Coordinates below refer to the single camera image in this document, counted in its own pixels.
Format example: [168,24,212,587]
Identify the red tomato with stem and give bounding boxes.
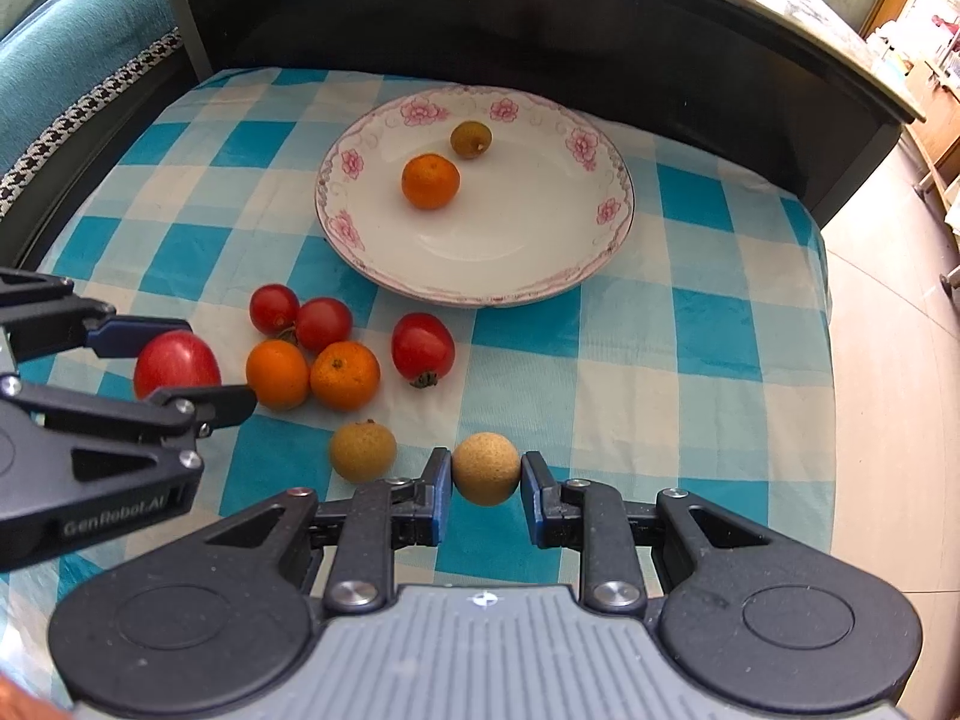
[391,312,456,389]

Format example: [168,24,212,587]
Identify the teal sofa with houndstooth trim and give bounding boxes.
[0,0,188,271]

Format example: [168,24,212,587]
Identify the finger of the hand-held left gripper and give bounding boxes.
[0,268,193,376]
[0,376,257,500]

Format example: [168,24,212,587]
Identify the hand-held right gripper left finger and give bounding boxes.
[204,448,453,614]

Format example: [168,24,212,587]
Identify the tan longan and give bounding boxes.
[329,421,398,485]
[451,432,522,507]

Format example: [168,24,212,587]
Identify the large red tomato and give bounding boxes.
[133,331,223,400]

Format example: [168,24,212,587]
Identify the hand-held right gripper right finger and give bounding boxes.
[521,451,773,614]

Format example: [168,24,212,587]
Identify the small orange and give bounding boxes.
[401,153,461,211]
[310,340,381,413]
[246,339,311,412]

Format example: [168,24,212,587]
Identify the person's clothing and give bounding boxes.
[0,671,72,720]

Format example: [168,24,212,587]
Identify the dark coffee table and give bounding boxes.
[156,0,927,230]

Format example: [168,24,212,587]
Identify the white floral plate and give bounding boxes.
[314,86,636,308]

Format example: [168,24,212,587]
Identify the wooden tv stand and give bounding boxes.
[904,30,960,241]

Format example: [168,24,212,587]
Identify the blue white checked cloth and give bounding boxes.
[0,67,837,720]

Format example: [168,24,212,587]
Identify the small red tomato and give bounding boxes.
[249,283,301,336]
[295,297,354,353]

